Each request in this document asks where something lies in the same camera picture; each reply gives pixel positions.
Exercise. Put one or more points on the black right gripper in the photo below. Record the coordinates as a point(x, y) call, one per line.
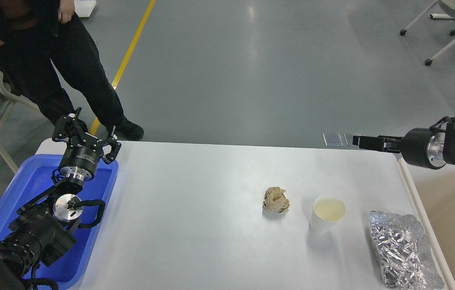
point(420, 147)

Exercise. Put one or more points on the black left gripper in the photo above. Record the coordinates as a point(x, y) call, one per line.
point(83, 154)

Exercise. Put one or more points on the white paper cup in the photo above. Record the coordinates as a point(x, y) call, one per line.
point(327, 211)

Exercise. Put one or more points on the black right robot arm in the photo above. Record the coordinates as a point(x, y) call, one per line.
point(447, 125)

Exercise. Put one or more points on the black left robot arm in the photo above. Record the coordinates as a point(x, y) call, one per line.
point(43, 231)

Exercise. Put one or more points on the right metal floor plate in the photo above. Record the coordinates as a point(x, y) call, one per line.
point(350, 139)

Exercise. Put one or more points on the metal floor plate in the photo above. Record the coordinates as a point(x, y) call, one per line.
point(350, 139)
point(332, 140)

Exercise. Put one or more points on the left metal floor plate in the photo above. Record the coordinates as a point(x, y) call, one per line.
point(332, 140)

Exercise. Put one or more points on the white plastic bin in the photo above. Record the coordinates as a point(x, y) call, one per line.
point(433, 192)

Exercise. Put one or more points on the crumpled aluminium foil tray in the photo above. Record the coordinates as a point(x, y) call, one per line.
point(403, 252)

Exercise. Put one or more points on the person in black clothes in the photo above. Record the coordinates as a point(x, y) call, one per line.
point(43, 40)

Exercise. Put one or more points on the crumpled brown paper ball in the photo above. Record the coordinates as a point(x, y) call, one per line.
point(275, 200)

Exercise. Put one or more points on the blue plastic tray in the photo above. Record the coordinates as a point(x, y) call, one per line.
point(33, 178)

